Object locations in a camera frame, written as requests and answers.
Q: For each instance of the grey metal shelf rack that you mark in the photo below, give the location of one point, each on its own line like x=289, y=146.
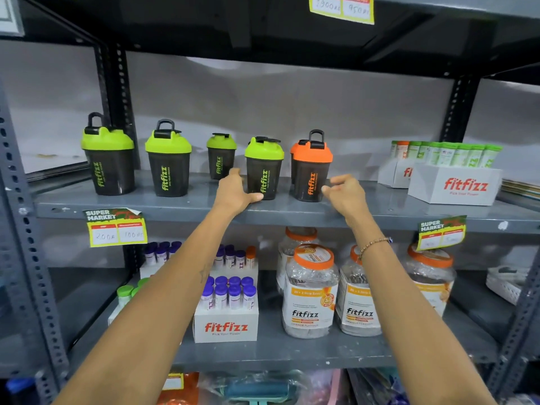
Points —
x=168, y=205

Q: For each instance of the green capped tubes in box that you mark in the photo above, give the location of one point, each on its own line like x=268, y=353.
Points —
x=124, y=297

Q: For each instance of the person's left forearm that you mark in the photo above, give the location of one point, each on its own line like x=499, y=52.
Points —
x=160, y=316

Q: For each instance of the white display box red print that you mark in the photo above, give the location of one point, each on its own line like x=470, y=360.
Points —
x=392, y=172
x=225, y=326
x=455, y=185

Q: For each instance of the blue plastic item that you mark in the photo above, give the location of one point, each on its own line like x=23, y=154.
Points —
x=20, y=390

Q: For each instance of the person's left hand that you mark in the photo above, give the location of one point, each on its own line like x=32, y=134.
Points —
x=230, y=196

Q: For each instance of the orange lid shaker bottle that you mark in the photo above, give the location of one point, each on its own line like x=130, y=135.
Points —
x=312, y=168

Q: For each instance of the white plastic basket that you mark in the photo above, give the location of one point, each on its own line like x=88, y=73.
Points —
x=506, y=282

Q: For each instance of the small green lid shaker bottle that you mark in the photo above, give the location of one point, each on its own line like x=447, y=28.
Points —
x=265, y=164
x=221, y=158

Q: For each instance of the person's right hand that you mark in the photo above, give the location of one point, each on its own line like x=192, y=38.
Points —
x=350, y=200

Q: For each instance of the person's left thumb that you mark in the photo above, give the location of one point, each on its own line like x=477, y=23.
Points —
x=254, y=198

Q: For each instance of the stack of flat booklets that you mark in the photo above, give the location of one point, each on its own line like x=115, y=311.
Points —
x=521, y=188

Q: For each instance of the clear plastic wrapped goods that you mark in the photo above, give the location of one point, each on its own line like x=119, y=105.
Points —
x=261, y=388

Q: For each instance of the white framed sign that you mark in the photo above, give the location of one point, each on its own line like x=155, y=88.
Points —
x=8, y=14

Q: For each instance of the clear jar orange lid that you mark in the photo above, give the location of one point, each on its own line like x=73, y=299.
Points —
x=434, y=278
x=356, y=303
x=310, y=295
x=291, y=244

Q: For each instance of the person's right forearm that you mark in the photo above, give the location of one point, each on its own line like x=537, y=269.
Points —
x=413, y=316

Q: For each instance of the group of purple capped tubes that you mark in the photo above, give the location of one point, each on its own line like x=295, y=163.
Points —
x=230, y=293
x=160, y=250
x=230, y=255

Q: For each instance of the row of green capped tubes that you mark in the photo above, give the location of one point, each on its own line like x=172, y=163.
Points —
x=460, y=155

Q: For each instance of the small yellow price tag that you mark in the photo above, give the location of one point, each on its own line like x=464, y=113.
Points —
x=173, y=381

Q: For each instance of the yellow price tag green header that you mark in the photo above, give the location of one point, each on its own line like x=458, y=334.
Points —
x=114, y=229
x=441, y=234

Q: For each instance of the stack of flat boards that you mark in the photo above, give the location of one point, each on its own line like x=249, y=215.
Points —
x=59, y=172

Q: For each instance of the large green lid shaker bottle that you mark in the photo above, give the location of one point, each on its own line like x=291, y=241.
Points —
x=168, y=168
x=109, y=164

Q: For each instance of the person's right thumb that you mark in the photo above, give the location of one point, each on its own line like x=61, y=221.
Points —
x=326, y=190

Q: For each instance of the orange capped tube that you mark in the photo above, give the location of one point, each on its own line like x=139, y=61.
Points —
x=402, y=150
x=251, y=256

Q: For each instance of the orange packet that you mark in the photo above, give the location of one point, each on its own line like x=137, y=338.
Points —
x=185, y=394

